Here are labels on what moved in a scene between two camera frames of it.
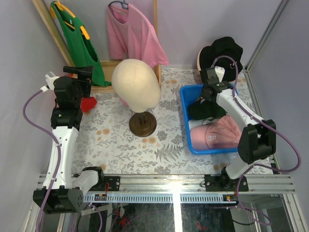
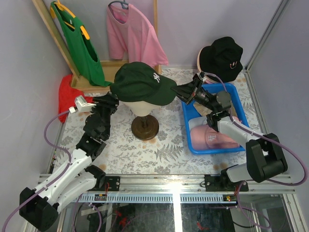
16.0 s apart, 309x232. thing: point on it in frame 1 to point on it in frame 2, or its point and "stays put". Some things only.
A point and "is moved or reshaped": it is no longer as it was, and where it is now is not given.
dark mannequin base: [142, 124] is moved or reshaped
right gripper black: [204, 97] to [186, 92]
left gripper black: [78, 72] to [106, 103]
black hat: [223, 46] stays put
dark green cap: [197, 110] to [138, 81]
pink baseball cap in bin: [223, 133] stays put
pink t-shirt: [131, 36] stays put
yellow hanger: [63, 7] stays put
